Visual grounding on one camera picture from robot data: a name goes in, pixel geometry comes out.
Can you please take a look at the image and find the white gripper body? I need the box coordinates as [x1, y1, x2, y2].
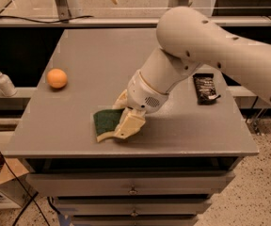
[127, 70, 168, 114]

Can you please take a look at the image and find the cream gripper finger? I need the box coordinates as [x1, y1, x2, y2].
[114, 107, 146, 139]
[112, 89, 127, 109]

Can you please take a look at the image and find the green and yellow sponge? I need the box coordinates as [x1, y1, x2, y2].
[93, 109, 123, 142]

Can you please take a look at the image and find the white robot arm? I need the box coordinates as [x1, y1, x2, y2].
[114, 7, 271, 138]

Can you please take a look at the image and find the grey drawer cabinet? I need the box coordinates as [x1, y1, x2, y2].
[4, 27, 260, 226]

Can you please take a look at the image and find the black snack bar wrapper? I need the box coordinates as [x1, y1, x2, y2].
[193, 73, 221, 105]

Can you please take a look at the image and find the orange ball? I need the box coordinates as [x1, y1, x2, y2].
[46, 69, 68, 89]

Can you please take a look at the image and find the middle grey drawer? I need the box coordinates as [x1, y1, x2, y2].
[55, 197, 211, 217]

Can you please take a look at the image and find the grey drawer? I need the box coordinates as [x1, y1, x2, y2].
[55, 197, 211, 217]
[26, 171, 235, 197]
[72, 216, 199, 226]

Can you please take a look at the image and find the top grey drawer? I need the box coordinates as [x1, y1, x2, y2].
[26, 171, 235, 197]

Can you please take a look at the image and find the bottom grey drawer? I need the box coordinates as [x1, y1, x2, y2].
[72, 216, 199, 226]

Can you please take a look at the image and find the white pump bottle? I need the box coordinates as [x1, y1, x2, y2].
[0, 72, 17, 97]

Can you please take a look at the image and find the cardboard box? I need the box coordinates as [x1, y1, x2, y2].
[0, 158, 28, 209]

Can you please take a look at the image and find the left metal bracket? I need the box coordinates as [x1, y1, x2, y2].
[55, 0, 71, 20]

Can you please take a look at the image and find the black cable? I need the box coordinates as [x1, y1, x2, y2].
[0, 92, 52, 226]

